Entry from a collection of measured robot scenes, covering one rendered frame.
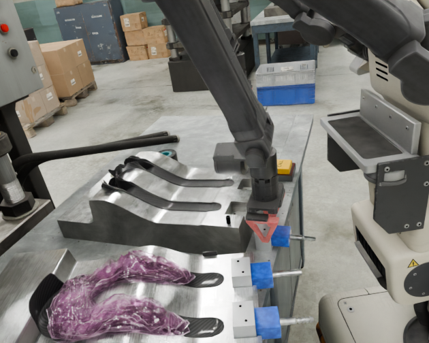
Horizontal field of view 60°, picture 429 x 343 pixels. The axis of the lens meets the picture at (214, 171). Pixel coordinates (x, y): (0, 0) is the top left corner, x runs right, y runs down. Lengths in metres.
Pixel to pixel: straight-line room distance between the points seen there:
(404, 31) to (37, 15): 8.92
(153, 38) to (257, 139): 6.93
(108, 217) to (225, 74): 0.51
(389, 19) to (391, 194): 0.35
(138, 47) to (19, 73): 6.27
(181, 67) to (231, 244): 4.25
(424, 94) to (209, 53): 0.29
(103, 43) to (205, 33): 7.37
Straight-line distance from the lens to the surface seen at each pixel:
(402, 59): 0.51
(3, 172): 1.27
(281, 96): 4.07
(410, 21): 0.52
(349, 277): 1.97
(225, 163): 0.76
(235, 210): 0.90
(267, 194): 0.78
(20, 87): 1.49
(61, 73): 5.39
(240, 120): 0.64
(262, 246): 0.87
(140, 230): 0.92
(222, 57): 0.56
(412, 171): 0.74
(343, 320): 1.43
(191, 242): 0.88
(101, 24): 7.82
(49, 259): 0.85
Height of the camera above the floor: 1.38
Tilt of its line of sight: 28 degrees down
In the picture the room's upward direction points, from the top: 9 degrees counter-clockwise
